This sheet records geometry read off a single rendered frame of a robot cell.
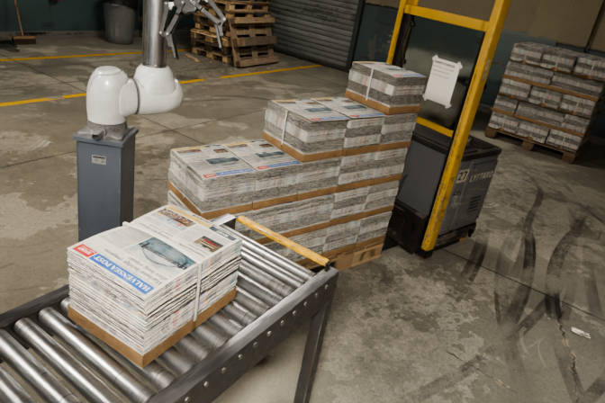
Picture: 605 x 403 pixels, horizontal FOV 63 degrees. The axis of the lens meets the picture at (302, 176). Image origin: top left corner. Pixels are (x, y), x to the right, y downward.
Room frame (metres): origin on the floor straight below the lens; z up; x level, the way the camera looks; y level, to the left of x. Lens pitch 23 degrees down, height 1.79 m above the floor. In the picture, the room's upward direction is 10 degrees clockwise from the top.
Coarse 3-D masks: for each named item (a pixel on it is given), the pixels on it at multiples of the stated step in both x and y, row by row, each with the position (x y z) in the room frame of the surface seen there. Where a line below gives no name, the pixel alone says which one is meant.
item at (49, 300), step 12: (228, 216) 1.76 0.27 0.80; (60, 288) 1.16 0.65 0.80; (36, 300) 1.09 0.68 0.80; (48, 300) 1.10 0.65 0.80; (60, 300) 1.11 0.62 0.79; (12, 312) 1.03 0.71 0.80; (24, 312) 1.04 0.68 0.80; (36, 312) 1.05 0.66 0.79; (60, 312) 1.11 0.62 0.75; (0, 324) 0.98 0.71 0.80; (12, 324) 0.99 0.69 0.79; (0, 360) 0.96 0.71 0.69
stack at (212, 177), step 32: (192, 160) 2.19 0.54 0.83; (224, 160) 2.26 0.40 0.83; (256, 160) 2.33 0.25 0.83; (288, 160) 2.41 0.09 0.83; (320, 160) 2.49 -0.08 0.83; (352, 160) 2.66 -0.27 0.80; (192, 192) 2.09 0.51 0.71; (224, 192) 2.09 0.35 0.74; (256, 192) 2.22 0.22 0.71; (288, 192) 2.36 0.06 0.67; (352, 192) 2.69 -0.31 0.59; (288, 224) 2.39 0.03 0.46; (352, 224) 2.74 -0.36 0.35; (288, 256) 2.42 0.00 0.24; (352, 256) 2.79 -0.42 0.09
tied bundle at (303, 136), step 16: (272, 112) 2.63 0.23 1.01; (288, 112) 2.54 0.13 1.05; (272, 128) 2.61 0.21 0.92; (288, 128) 2.52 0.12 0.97; (304, 128) 2.42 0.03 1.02; (320, 128) 2.46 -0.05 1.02; (336, 128) 2.54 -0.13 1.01; (288, 144) 2.49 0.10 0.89; (304, 144) 2.41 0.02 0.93; (320, 144) 2.47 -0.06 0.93; (336, 144) 2.55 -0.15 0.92
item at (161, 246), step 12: (120, 228) 1.17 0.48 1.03; (132, 228) 1.19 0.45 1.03; (144, 240) 1.14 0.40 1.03; (156, 240) 1.15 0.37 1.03; (168, 240) 1.16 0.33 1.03; (168, 252) 1.10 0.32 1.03; (180, 252) 1.11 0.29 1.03; (192, 252) 1.12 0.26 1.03; (192, 264) 1.06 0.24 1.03; (204, 264) 1.09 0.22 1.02; (192, 276) 1.05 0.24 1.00; (204, 276) 1.09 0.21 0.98; (192, 288) 1.06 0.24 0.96; (192, 300) 1.07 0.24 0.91; (192, 312) 1.07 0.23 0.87
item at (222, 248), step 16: (160, 208) 1.32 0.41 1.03; (176, 208) 1.34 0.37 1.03; (144, 224) 1.22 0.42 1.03; (160, 224) 1.23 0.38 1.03; (176, 224) 1.24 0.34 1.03; (192, 224) 1.26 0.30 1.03; (208, 224) 1.28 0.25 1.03; (176, 240) 1.16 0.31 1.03; (192, 240) 1.18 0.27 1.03; (208, 240) 1.19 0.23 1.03; (224, 240) 1.20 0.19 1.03; (240, 240) 1.23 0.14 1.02; (208, 256) 1.11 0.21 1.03; (224, 256) 1.17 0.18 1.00; (240, 256) 1.24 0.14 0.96; (208, 272) 1.11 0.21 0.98; (224, 272) 1.18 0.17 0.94; (208, 288) 1.12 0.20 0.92; (224, 288) 1.20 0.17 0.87; (208, 304) 1.13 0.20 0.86
